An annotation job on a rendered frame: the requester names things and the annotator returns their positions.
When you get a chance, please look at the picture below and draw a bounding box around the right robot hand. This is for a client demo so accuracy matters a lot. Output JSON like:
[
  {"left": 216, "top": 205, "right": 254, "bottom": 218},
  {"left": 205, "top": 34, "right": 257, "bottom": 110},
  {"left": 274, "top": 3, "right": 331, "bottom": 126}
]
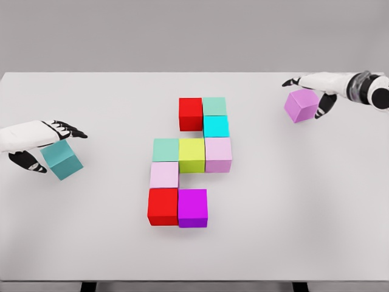
[{"left": 281, "top": 72, "right": 339, "bottom": 120}]

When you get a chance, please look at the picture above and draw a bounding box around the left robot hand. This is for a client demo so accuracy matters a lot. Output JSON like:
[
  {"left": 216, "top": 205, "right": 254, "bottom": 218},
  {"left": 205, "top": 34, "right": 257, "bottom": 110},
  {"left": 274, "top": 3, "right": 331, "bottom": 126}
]
[{"left": 5, "top": 119, "right": 89, "bottom": 175}]

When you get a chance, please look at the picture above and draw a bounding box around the violet cube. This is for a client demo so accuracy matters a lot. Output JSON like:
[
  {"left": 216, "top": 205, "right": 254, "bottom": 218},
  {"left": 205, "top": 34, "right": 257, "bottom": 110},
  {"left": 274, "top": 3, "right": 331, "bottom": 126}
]
[{"left": 283, "top": 89, "right": 320, "bottom": 124}]

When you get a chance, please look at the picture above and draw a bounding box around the teal cube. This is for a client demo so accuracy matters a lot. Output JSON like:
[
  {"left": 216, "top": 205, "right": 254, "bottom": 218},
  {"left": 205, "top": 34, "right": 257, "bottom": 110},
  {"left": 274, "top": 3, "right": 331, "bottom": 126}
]
[{"left": 40, "top": 139, "right": 84, "bottom": 181}]

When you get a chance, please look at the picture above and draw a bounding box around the mint green cube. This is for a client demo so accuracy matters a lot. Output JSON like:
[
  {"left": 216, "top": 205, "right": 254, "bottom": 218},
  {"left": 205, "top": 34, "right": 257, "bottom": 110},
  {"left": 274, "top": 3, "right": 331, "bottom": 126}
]
[
  {"left": 202, "top": 97, "right": 228, "bottom": 117},
  {"left": 152, "top": 138, "right": 180, "bottom": 163}
]

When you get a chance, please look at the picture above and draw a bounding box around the cyan cube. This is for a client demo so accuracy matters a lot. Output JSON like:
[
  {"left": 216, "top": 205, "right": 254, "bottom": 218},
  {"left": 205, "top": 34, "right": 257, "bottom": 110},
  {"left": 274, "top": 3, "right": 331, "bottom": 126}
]
[{"left": 202, "top": 115, "right": 230, "bottom": 139}]

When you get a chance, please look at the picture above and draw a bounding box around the light pink cube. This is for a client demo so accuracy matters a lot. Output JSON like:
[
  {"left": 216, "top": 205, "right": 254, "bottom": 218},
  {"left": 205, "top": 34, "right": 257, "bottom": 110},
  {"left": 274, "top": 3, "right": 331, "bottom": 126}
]
[
  {"left": 149, "top": 161, "right": 180, "bottom": 189},
  {"left": 204, "top": 137, "right": 233, "bottom": 174}
]

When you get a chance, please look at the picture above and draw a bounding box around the red cube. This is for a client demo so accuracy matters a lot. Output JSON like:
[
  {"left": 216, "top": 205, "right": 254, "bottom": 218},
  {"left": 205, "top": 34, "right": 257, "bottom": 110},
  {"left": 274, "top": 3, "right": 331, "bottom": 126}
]
[
  {"left": 178, "top": 97, "right": 204, "bottom": 132},
  {"left": 146, "top": 187, "right": 180, "bottom": 227}
]

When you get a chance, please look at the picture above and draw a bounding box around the yellow cube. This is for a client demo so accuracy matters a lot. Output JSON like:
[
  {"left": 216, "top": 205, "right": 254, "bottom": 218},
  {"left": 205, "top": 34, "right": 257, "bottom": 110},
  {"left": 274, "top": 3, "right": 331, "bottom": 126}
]
[{"left": 178, "top": 137, "right": 207, "bottom": 174}]

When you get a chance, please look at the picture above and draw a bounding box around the magenta cube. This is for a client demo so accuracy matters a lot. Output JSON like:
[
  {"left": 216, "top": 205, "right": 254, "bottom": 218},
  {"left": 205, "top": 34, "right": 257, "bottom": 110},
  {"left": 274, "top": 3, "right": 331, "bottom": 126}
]
[{"left": 177, "top": 188, "right": 209, "bottom": 229}]

